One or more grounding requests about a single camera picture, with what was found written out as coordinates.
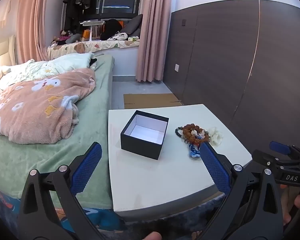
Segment black square box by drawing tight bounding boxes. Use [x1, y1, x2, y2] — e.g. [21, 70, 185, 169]
[120, 110, 169, 160]

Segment brown bead bracelets pile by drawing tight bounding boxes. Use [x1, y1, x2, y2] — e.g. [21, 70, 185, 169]
[182, 123, 210, 145]

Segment pink curtain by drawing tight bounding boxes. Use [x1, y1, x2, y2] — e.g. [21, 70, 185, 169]
[136, 0, 172, 82]
[16, 0, 56, 64]

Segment person's left hand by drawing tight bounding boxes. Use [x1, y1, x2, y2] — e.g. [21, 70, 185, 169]
[139, 231, 163, 240]

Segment flat cardboard sheet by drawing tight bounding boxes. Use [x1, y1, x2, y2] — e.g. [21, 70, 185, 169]
[123, 93, 183, 109]

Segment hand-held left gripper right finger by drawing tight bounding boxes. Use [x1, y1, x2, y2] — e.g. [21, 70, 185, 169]
[197, 142, 283, 240]

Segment white flower ornament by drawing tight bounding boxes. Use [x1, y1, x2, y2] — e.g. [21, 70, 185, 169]
[208, 127, 224, 146]

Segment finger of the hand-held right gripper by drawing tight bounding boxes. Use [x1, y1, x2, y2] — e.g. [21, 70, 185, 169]
[252, 149, 282, 171]
[269, 141, 300, 161]

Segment pink printed blanket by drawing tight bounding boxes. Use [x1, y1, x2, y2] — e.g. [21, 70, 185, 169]
[0, 68, 96, 145]

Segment bed with green sheet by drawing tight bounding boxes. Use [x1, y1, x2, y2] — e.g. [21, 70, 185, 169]
[0, 54, 115, 209]

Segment grey pillow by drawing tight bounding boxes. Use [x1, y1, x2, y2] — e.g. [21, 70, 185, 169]
[120, 14, 143, 37]

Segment dark framed window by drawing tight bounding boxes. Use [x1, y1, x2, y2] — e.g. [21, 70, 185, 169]
[91, 0, 143, 20]

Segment white table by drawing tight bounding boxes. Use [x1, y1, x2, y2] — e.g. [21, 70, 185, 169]
[108, 104, 252, 212]

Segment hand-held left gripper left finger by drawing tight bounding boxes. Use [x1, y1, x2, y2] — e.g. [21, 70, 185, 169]
[18, 142, 108, 240]

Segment white desk lamp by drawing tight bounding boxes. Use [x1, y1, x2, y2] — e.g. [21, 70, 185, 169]
[79, 20, 105, 42]

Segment pile of plush toys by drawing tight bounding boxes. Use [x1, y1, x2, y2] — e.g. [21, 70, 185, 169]
[51, 30, 80, 47]

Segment printed window seat cushion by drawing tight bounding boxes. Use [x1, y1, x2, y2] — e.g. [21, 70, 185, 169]
[47, 39, 140, 60]

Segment dark bead bracelet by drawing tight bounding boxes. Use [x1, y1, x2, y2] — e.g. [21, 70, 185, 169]
[175, 126, 190, 144]

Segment light green quilt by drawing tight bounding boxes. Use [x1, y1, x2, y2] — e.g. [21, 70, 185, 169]
[0, 52, 95, 90]

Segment cream padded headboard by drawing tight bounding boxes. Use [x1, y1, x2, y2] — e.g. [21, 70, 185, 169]
[0, 35, 17, 67]

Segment black orange bag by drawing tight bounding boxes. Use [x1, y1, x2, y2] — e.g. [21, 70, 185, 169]
[100, 19, 123, 40]

